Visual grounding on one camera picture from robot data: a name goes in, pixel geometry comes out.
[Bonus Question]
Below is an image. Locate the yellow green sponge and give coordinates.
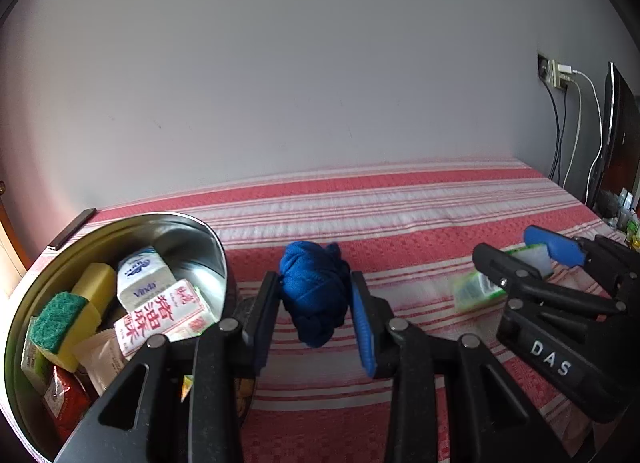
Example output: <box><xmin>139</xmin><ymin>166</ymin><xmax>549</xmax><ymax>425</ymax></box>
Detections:
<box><xmin>30</xmin><ymin>292</ymin><xmax>101</xmax><ymax>373</ymax></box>

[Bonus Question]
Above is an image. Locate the clutter on side table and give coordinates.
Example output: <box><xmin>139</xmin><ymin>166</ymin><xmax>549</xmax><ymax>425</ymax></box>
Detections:
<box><xmin>597</xmin><ymin>188</ymin><xmax>639</xmax><ymax>251</ymax></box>

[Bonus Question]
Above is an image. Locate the round metal tin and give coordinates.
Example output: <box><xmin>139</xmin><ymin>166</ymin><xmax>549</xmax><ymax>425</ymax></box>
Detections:
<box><xmin>1</xmin><ymin>212</ymin><xmax>238</xmax><ymax>462</ymax></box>

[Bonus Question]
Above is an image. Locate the red shiny snack packet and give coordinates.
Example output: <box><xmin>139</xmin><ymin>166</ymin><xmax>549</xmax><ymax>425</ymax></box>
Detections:
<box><xmin>43</xmin><ymin>365</ymin><xmax>92</xmax><ymax>443</ymax></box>

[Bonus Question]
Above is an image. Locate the white charger cable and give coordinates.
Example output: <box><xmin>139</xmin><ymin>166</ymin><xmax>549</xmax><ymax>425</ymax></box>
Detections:
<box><xmin>562</xmin><ymin>68</ymin><xmax>606</xmax><ymax>204</ymax></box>

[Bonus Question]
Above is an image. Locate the wooden window frame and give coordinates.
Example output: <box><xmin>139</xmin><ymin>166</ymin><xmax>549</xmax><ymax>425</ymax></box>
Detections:
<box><xmin>0</xmin><ymin>203</ymin><xmax>32</xmax><ymax>293</ymax></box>

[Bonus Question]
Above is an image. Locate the dark bed headboard strip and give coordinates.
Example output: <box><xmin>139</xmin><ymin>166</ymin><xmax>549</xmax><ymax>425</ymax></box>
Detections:
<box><xmin>48</xmin><ymin>208</ymin><xmax>96</xmax><ymax>251</ymax></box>

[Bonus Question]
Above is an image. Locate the green tissue pack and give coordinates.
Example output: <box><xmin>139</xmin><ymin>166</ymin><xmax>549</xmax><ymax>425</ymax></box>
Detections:
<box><xmin>20</xmin><ymin>317</ymin><xmax>52</xmax><ymax>396</ymax></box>
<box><xmin>451</xmin><ymin>243</ymin><xmax>553</xmax><ymax>313</ymax></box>

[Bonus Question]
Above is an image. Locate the blue cloth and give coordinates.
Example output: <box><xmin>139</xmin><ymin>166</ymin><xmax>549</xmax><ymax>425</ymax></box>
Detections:
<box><xmin>280</xmin><ymin>241</ymin><xmax>350</xmax><ymax>348</ymax></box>

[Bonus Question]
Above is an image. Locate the red white striped bedsheet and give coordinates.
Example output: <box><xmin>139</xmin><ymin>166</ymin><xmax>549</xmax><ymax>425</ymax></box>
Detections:
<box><xmin>94</xmin><ymin>160</ymin><xmax>610</xmax><ymax>462</ymax></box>

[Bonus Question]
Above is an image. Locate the yellow cookie packet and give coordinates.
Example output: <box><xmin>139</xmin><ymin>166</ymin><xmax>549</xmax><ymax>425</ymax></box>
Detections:
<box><xmin>181</xmin><ymin>375</ymin><xmax>193</xmax><ymax>401</ymax></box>

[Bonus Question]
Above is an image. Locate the green tissue pack in tin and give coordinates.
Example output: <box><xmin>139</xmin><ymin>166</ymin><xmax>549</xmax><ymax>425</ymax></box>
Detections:
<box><xmin>20</xmin><ymin>317</ymin><xmax>52</xmax><ymax>396</ymax></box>

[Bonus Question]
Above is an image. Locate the wall power socket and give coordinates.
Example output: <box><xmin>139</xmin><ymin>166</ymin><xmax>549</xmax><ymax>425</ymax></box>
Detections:
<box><xmin>537</xmin><ymin>53</ymin><xmax>574</xmax><ymax>92</ymax></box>

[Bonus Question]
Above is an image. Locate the beige snack packet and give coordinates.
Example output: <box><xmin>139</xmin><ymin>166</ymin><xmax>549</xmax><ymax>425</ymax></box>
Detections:
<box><xmin>73</xmin><ymin>329</ymin><xmax>127</xmax><ymax>396</ymax></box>

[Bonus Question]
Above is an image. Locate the white red text box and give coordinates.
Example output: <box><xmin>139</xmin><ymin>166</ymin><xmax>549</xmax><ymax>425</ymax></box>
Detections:
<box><xmin>114</xmin><ymin>279</ymin><xmax>216</xmax><ymax>360</ymax></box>

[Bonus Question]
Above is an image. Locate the black power cable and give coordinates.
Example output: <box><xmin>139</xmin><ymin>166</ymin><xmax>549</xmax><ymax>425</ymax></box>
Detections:
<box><xmin>541</xmin><ymin>80</ymin><xmax>572</xmax><ymax>187</ymax></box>

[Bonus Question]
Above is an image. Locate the black monitor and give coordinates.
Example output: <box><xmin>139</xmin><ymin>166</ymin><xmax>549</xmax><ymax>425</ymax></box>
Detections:
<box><xmin>587</xmin><ymin>61</ymin><xmax>639</xmax><ymax>212</ymax></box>

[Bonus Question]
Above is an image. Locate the white blue milk carton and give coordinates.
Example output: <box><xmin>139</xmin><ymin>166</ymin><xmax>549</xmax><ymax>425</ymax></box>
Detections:
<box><xmin>116</xmin><ymin>246</ymin><xmax>177</xmax><ymax>313</ymax></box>

